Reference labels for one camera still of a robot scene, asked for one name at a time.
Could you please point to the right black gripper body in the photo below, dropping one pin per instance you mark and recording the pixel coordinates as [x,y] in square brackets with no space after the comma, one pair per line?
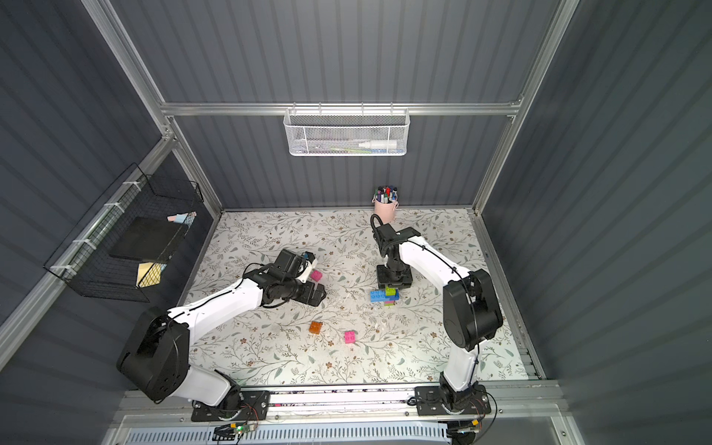
[394,276]

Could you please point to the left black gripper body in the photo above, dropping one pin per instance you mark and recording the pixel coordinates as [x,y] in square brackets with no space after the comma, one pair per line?
[311,289]

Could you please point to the light blue long lego brick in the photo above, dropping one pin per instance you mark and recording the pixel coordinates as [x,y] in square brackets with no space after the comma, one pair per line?
[378,296]

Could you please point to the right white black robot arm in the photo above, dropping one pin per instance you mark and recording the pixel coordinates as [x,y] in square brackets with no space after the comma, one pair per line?
[471,311]

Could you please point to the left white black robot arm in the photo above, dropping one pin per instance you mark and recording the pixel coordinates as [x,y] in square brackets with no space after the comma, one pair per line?
[155,357]

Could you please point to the orange lego brick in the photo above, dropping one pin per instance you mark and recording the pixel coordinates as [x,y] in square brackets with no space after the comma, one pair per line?
[315,328]

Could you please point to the pink pen cup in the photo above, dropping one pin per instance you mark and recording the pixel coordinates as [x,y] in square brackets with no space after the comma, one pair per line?
[386,211]

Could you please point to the floral table mat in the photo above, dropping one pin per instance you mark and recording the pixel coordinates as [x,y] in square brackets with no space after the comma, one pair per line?
[404,343]

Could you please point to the markers in cup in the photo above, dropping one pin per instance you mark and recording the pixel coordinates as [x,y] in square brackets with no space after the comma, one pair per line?
[386,195]

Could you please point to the pastel sticky note pad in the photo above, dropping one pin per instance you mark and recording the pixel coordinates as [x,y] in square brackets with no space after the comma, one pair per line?
[183,218]

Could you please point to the yellow sticky notes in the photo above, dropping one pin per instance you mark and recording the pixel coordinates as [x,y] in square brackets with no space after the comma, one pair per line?
[149,274]

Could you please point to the white bottle in basket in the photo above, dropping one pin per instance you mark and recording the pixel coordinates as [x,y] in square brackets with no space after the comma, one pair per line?
[379,145]

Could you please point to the black notebook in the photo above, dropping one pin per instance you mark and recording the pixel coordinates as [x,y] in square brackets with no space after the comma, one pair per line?
[148,239]

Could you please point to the small green circuit board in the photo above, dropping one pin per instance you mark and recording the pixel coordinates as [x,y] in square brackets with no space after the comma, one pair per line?
[229,432]

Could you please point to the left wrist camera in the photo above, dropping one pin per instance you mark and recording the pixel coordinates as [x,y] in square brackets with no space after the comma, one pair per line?
[308,262]

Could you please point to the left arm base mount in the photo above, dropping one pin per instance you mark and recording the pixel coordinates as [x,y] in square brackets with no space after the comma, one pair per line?
[242,406]

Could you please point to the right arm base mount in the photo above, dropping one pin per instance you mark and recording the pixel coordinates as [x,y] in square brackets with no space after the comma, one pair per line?
[431,400]

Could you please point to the white wire mesh basket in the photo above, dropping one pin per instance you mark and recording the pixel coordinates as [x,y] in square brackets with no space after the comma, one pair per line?
[337,132]

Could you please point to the aluminium rail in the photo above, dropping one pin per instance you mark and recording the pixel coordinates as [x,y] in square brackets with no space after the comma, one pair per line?
[386,402]

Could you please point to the black wire wall basket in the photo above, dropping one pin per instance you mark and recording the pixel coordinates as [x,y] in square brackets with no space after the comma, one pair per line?
[85,265]

